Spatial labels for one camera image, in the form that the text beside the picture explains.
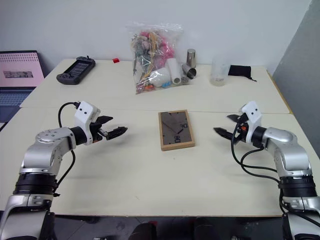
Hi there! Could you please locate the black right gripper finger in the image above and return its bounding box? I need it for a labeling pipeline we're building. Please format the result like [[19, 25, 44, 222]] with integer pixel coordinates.
[[212, 127, 237, 145], [226, 114, 242, 124]]

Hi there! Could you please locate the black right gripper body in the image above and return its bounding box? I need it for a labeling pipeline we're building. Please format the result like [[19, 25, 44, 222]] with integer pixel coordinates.
[[233, 113, 249, 146]]

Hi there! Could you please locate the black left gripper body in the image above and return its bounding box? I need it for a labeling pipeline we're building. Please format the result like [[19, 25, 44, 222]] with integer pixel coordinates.
[[89, 119, 109, 144]]

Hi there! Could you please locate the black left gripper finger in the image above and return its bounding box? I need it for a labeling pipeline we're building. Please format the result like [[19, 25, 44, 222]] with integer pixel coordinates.
[[97, 115, 114, 126], [105, 126, 129, 141]]

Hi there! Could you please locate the laptop with pink screen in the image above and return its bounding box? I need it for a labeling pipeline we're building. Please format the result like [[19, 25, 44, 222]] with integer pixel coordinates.
[[0, 50, 46, 124]]

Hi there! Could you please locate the clear plastic cup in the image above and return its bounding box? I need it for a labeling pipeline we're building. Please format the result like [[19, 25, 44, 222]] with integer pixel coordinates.
[[209, 55, 230, 87]]

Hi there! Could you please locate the black cloth pouch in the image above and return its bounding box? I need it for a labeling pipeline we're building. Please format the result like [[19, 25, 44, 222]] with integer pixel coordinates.
[[227, 64, 258, 83]]

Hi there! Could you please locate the black handheld game controller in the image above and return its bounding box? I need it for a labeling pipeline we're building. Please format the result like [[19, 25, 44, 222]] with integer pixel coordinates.
[[55, 55, 97, 86]]

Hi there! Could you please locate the short steel cup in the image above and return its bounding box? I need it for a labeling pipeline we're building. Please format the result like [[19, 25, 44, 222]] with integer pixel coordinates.
[[181, 63, 198, 81]]

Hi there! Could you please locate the white ceramic vase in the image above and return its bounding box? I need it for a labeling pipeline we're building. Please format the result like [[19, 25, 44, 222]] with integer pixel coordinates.
[[146, 66, 173, 88]]

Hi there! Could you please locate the tall steel cup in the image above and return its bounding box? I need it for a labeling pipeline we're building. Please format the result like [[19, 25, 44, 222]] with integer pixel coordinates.
[[185, 48, 197, 70]]

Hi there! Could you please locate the white cylinder cup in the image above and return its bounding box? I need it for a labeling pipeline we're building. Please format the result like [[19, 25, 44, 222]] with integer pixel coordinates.
[[166, 57, 183, 85]]

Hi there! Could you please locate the clear plastic zip bag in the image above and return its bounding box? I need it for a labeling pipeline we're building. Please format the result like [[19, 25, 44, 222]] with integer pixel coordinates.
[[125, 21, 199, 96]]

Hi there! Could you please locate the artificial flower bundle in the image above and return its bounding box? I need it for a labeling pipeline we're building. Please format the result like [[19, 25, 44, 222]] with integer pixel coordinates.
[[129, 29, 176, 91]]

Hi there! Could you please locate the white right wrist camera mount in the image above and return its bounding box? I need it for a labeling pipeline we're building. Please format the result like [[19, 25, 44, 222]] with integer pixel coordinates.
[[238, 100, 263, 144]]

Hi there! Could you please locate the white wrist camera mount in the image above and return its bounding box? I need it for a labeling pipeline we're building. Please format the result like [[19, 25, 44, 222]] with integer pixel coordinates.
[[238, 100, 263, 144], [74, 100, 101, 146]]

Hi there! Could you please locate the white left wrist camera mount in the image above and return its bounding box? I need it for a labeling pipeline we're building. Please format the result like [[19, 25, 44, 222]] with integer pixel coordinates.
[[74, 100, 101, 146]]

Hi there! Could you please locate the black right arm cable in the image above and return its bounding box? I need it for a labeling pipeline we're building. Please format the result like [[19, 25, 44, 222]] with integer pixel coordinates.
[[230, 121, 282, 179]]

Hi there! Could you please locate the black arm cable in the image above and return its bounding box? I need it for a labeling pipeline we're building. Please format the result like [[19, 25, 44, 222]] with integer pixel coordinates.
[[230, 121, 282, 179], [53, 100, 81, 199]]

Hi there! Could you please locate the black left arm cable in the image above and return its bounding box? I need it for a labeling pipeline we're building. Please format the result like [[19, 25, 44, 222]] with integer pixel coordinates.
[[53, 100, 81, 199]]

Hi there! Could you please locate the wooden framed picture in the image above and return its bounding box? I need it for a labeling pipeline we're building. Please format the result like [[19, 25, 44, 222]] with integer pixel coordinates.
[[157, 109, 196, 152]]

